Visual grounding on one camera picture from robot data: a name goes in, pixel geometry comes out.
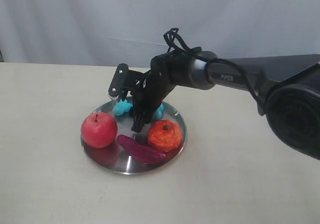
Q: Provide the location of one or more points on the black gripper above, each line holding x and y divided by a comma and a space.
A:
148, 89

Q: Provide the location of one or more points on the teal toy bone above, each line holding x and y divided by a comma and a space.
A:
122, 107

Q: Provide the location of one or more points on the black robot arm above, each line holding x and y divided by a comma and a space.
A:
285, 88

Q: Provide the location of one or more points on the red apple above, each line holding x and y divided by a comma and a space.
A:
99, 130

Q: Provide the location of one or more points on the orange mandarin fruit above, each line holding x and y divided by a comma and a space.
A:
164, 135

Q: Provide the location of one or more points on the purple sweet potato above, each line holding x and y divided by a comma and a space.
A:
141, 153

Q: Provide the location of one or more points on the round stainless steel plate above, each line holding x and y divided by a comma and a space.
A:
116, 159

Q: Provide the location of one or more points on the white backdrop cloth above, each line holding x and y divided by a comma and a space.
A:
109, 32

